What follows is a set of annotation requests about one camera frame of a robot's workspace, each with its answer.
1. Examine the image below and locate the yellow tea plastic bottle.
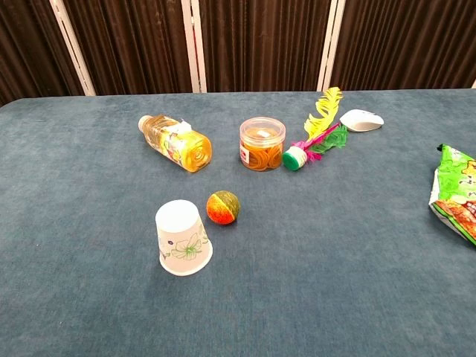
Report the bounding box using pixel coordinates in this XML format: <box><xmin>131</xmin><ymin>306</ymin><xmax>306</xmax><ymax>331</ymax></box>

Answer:
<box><xmin>138</xmin><ymin>114</ymin><xmax>213</xmax><ymax>173</ymax></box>

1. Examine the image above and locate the colourful feather shuttlecock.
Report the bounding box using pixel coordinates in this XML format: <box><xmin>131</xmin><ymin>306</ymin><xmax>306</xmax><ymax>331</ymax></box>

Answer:
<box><xmin>282</xmin><ymin>86</ymin><xmax>350</xmax><ymax>173</ymax></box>

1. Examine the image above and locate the white floral paper cup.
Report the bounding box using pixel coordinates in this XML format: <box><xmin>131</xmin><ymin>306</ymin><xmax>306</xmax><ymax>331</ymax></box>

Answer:
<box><xmin>155</xmin><ymin>199</ymin><xmax>214</xmax><ymax>277</ymax></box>

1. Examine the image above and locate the dark brown curtain panel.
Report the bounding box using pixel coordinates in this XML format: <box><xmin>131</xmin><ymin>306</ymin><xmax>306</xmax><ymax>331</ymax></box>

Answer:
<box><xmin>0</xmin><ymin>0</ymin><xmax>86</xmax><ymax>107</ymax></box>
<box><xmin>62</xmin><ymin>0</ymin><xmax>194</xmax><ymax>97</ymax></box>
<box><xmin>330</xmin><ymin>0</ymin><xmax>476</xmax><ymax>91</ymax></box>
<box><xmin>191</xmin><ymin>0</ymin><xmax>332</xmax><ymax>94</ymax></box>

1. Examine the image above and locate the white computer mouse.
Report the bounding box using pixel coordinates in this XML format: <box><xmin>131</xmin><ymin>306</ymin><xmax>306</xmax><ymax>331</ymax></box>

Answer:
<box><xmin>339</xmin><ymin>109</ymin><xmax>385</xmax><ymax>133</ymax></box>

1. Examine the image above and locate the clear jar of rubber bands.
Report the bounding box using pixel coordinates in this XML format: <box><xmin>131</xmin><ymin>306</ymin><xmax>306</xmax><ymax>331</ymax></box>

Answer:
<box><xmin>239</xmin><ymin>116</ymin><xmax>287</xmax><ymax>173</ymax></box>

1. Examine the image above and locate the blue tablecloth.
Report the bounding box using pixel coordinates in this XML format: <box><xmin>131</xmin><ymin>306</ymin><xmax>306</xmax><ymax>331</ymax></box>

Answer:
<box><xmin>0</xmin><ymin>88</ymin><xmax>476</xmax><ymax>357</ymax></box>

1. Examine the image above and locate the orange and green ball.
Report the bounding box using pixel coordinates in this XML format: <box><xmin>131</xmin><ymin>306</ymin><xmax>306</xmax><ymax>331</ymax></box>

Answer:
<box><xmin>206</xmin><ymin>190</ymin><xmax>242</xmax><ymax>226</ymax></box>

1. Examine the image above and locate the green snack bag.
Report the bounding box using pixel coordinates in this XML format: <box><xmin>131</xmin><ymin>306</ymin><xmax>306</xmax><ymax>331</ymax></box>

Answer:
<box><xmin>428</xmin><ymin>144</ymin><xmax>476</xmax><ymax>247</ymax></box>

